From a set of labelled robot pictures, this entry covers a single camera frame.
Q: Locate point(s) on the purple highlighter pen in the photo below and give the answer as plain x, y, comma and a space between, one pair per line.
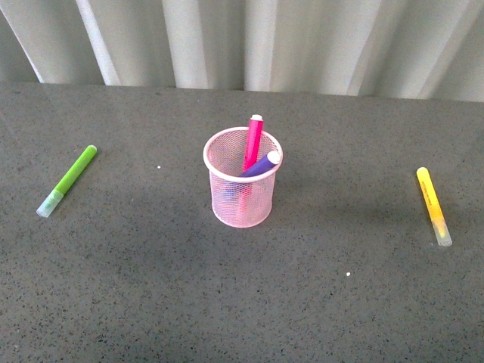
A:
266, 163

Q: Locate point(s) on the pink highlighter pen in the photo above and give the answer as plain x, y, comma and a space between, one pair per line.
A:
251, 154

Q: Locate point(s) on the pink mesh pen cup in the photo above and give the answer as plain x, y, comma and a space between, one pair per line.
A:
237, 200

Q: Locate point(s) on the green highlighter pen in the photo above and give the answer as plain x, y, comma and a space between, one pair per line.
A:
66, 182

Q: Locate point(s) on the yellow highlighter pen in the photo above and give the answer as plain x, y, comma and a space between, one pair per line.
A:
434, 209

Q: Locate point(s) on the white pleated curtain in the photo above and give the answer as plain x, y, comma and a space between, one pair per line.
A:
397, 49

